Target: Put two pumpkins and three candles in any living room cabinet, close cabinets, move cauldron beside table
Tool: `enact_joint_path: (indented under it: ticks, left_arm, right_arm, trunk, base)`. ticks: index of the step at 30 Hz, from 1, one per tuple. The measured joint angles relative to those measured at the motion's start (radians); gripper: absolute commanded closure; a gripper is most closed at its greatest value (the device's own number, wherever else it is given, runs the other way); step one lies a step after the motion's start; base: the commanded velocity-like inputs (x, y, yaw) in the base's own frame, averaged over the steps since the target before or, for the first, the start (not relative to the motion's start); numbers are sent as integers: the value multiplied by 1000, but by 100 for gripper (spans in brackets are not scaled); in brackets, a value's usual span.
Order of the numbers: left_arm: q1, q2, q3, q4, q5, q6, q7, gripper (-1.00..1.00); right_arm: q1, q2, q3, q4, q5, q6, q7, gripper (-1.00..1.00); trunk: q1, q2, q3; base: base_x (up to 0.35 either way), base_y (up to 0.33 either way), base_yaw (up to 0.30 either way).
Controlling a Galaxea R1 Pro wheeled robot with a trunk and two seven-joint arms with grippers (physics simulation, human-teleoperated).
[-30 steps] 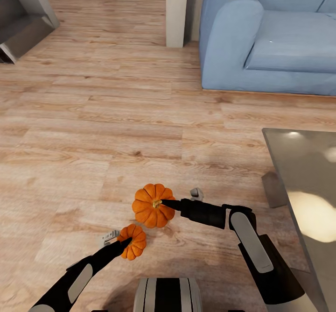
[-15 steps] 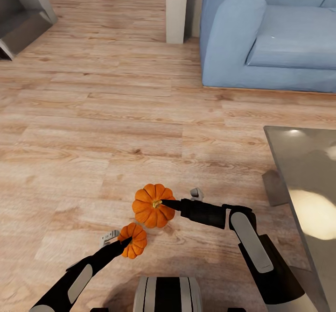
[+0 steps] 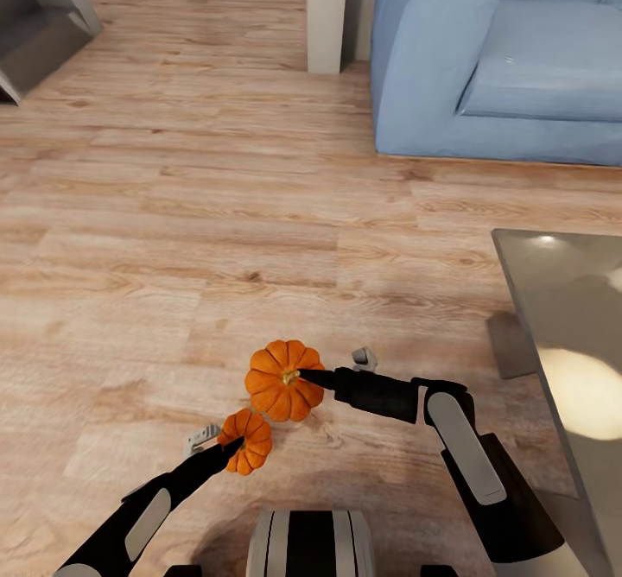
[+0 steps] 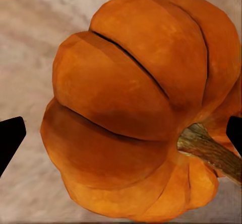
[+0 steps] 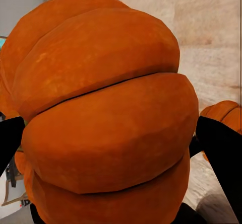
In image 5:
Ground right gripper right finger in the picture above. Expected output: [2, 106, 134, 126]
[195, 116, 242, 224]

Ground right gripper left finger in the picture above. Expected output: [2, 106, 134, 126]
[0, 116, 25, 176]

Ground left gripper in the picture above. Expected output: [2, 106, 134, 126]
[189, 135, 203, 158]

